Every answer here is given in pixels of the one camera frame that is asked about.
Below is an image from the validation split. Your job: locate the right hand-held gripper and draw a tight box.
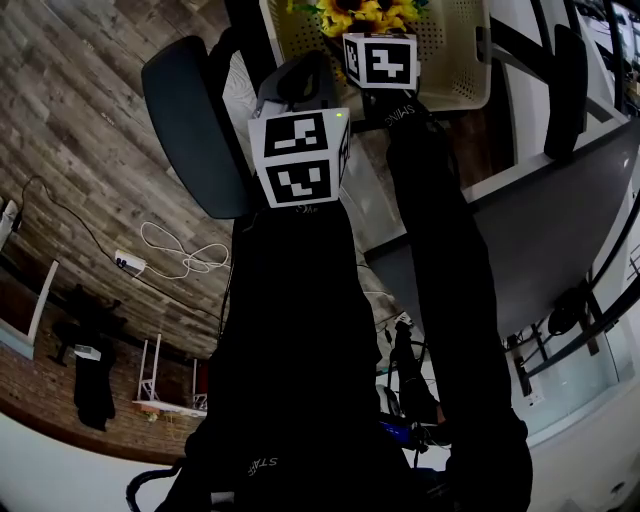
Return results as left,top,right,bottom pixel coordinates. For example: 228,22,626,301
342,31,420,91

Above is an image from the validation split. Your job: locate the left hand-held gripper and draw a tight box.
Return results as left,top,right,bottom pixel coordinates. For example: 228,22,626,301
247,48,352,210

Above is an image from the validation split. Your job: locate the yellow sunflower bouquet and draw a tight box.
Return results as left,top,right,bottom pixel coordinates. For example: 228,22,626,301
287,0,430,85

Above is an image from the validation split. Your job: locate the cream perforated plastic basket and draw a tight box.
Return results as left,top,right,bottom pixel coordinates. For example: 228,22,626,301
258,0,494,114

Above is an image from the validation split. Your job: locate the person's left forearm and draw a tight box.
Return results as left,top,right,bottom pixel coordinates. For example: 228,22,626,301
227,202,384,361

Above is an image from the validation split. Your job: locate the person's right forearm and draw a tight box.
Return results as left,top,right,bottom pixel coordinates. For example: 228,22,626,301
359,88,501,326

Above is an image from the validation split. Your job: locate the black table top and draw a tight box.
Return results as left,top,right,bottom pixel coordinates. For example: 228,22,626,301
344,112,640,341

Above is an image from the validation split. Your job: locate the black office chair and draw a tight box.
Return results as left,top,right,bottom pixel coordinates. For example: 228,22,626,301
141,0,590,220

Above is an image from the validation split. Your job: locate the white floor power strip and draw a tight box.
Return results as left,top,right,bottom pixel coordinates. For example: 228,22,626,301
113,248,147,275

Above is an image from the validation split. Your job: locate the person's black jacket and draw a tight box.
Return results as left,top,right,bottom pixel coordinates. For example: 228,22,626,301
169,319,535,512

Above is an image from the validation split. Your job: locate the black metal railing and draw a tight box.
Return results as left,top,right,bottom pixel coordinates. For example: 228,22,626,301
499,0,640,396

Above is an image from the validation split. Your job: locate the blue screen device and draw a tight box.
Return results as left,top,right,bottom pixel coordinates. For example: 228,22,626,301
377,418,417,447

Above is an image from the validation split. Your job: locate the black floor stand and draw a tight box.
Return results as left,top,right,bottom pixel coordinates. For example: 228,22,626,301
49,283,129,432

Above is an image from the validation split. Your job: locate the white desk with blue panel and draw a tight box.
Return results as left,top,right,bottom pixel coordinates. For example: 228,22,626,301
0,258,61,362

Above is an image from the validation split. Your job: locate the white coiled cable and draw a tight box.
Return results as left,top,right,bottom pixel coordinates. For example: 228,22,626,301
139,220,231,281

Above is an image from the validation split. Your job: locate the white desk frame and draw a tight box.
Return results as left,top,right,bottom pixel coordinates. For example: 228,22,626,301
132,332,209,419

